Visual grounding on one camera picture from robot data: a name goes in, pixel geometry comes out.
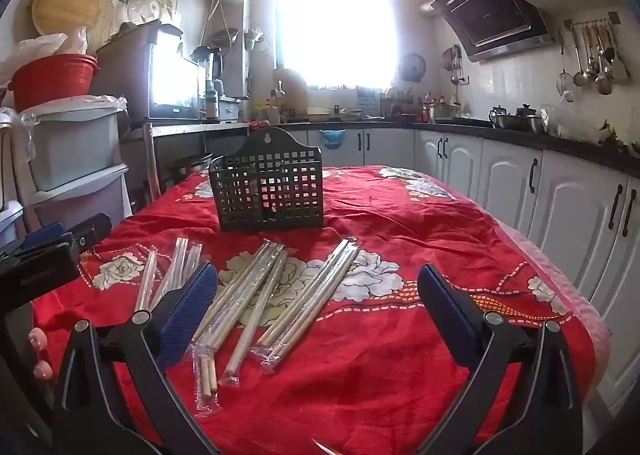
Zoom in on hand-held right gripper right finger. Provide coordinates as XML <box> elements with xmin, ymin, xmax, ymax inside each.
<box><xmin>417</xmin><ymin>262</ymin><xmax>583</xmax><ymax>455</ymax></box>

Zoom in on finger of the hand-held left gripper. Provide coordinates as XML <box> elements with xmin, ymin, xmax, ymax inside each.
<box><xmin>61</xmin><ymin>212</ymin><xmax>114</xmax><ymax>252</ymax></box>
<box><xmin>10</xmin><ymin>222</ymin><xmax>67</xmax><ymax>256</ymax></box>

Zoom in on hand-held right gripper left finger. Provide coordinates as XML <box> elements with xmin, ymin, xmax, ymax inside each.
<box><xmin>52</xmin><ymin>261</ymin><xmax>221</xmax><ymax>455</ymax></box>

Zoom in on wooden chopsticks pack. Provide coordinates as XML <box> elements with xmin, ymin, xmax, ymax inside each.
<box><xmin>252</xmin><ymin>236</ymin><xmax>351</xmax><ymax>351</ymax></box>
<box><xmin>260</xmin><ymin>242</ymin><xmax>362</xmax><ymax>372</ymax></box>
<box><xmin>134</xmin><ymin>246</ymin><xmax>160</xmax><ymax>312</ymax></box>
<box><xmin>182</xmin><ymin>242</ymin><xmax>205</xmax><ymax>278</ymax></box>
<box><xmin>222</xmin><ymin>247</ymin><xmax>292</xmax><ymax>380</ymax></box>
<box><xmin>149</xmin><ymin>236</ymin><xmax>190</xmax><ymax>308</ymax></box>
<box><xmin>191</xmin><ymin>239</ymin><xmax>281</xmax><ymax>420</ymax></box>

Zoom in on black plastic utensil basket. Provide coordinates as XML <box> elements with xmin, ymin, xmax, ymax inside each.
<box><xmin>208</xmin><ymin>126</ymin><xmax>325</xmax><ymax>233</ymax></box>

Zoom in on row of hanging kitchen utensils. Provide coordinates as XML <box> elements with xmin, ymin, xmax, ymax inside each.
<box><xmin>556</xmin><ymin>12</ymin><xmax>632</xmax><ymax>103</ymax></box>

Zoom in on person's left hand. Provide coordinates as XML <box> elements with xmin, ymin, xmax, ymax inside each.
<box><xmin>27</xmin><ymin>326</ymin><xmax>54</xmax><ymax>382</ymax></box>

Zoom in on red floral tablecloth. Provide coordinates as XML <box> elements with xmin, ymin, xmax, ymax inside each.
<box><xmin>32</xmin><ymin>165</ymin><xmax>613</xmax><ymax>455</ymax></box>

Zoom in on grey plastic drawer unit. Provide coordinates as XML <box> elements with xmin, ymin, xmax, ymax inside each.
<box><xmin>0</xmin><ymin>95</ymin><xmax>133</xmax><ymax>246</ymax></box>

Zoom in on black pan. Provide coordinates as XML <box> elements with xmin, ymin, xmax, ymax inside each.
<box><xmin>167</xmin><ymin>152</ymin><xmax>213</xmax><ymax>178</ymax></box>

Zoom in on red plastic basin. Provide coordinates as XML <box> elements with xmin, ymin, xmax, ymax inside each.
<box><xmin>7</xmin><ymin>54</ymin><xmax>99</xmax><ymax>113</ymax></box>

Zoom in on white kitchen base cabinets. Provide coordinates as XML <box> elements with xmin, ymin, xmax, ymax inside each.
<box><xmin>305</xmin><ymin>128</ymin><xmax>640</xmax><ymax>416</ymax></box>

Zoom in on microwave oven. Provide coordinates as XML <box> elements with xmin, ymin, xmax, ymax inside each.
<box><xmin>92</xmin><ymin>42</ymin><xmax>207</xmax><ymax>122</ymax></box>

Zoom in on dark glass bottle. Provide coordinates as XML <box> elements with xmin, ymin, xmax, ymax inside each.
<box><xmin>205</xmin><ymin>79</ymin><xmax>221</xmax><ymax>122</ymax></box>

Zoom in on small grey appliance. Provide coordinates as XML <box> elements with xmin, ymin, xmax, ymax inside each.
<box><xmin>219</xmin><ymin>96</ymin><xmax>241</xmax><ymax>123</ymax></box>

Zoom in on white plastic bag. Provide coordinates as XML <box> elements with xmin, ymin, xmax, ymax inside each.
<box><xmin>0</xmin><ymin>28</ymin><xmax>88</xmax><ymax>81</ymax></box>

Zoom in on round bamboo mat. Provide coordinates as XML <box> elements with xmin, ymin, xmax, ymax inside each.
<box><xmin>82</xmin><ymin>0</ymin><xmax>118</xmax><ymax>53</ymax></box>

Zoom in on blue hanging bag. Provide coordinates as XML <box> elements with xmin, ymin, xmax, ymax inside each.
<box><xmin>319</xmin><ymin>129</ymin><xmax>347</xmax><ymax>150</ymax></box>

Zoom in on steel pot with lid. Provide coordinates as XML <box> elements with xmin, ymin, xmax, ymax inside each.
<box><xmin>510</xmin><ymin>104</ymin><xmax>546</xmax><ymax>133</ymax></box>

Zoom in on metal dish rack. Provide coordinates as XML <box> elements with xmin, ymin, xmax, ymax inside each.
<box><xmin>380</xmin><ymin>85</ymin><xmax>418</xmax><ymax>118</ymax></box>

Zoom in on black blender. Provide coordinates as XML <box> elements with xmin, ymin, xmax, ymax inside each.
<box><xmin>191</xmin><ymin>45</ymin><xmax>226</xmax><ymax>86</ymax></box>

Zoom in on clear plastic bag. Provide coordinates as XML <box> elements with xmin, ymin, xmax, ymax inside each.
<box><xmin>540</xmin><ymin>104</ymin><xmax>608</xmax><ymax>141</ymax></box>

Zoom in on round bamboo tray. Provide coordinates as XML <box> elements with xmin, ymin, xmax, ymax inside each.
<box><xmin>31</xmin><ymin>0</ymin><xmax>115</xmax><ymax>38</ymax></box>

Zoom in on wooden cutting board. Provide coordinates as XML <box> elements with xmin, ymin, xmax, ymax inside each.
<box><xmin>272</xmin><ymin>68</ymin><xmax>309</xmax><ymax>111</ymax></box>

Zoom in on hanging metal ladles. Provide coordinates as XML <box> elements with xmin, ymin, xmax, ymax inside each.
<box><xmin>442</xmin><ymin>44</ymin><xmax>466</xmax><ymax>86</ymax></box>

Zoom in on black range hood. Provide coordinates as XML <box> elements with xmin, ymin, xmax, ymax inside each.
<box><xmin>429</xmin><ymin>0</ymin><xmax>556</xmax><ymax>63</ymax></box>

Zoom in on kitchen window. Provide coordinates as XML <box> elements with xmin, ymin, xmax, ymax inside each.
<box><xmin>274</xmin><ymin>0</ymin><xmax>396</xmax><ymax>90</ymax></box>

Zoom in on round wall fan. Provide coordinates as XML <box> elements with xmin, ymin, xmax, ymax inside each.
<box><xmin>399</xmin><ymin>54</ymin><xmax>427</xmax><ymax>83</ymax></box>

